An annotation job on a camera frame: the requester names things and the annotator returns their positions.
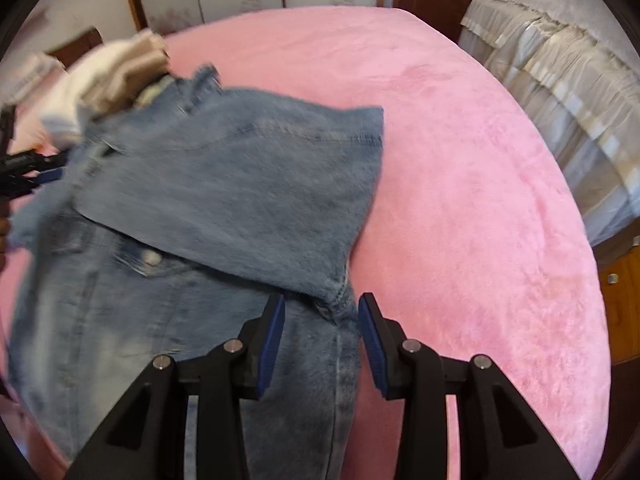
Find blue jeans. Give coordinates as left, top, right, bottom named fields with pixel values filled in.
left=7, top=63, right=386, bottom=480

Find pink fleece blanket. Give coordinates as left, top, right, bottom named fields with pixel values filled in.
left=0, top=6, right=613, bottom=480

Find wooden cabinet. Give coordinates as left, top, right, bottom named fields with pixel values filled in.
left=592, top=225, right=640, bottom=367

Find pink pillow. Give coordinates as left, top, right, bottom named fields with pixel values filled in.
left=0, top=54, right=68, bottom=157

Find green patterned folded cloth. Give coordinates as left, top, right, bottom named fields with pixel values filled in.
left=134, top=76, right=174, bottom=109

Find beige folded garment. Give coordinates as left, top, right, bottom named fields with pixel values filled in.
left=82, top=29, right=172, bottom=117

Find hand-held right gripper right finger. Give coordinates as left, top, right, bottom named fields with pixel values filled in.
left=358, top=292, right=581, bottom=480

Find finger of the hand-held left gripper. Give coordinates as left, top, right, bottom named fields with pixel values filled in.
left=29, top=167, right=64, bottom=187
left=22, top=151, right=69, bottom=170

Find wooden headboard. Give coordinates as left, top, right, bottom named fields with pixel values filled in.
left=44, top=26, right=104, bottom=69

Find white folded garment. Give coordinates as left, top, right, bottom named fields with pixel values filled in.
left=37, top=52, right=126, bottom=143

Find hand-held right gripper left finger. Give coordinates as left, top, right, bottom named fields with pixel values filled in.
left=65, top=292, right=287, bottom=480

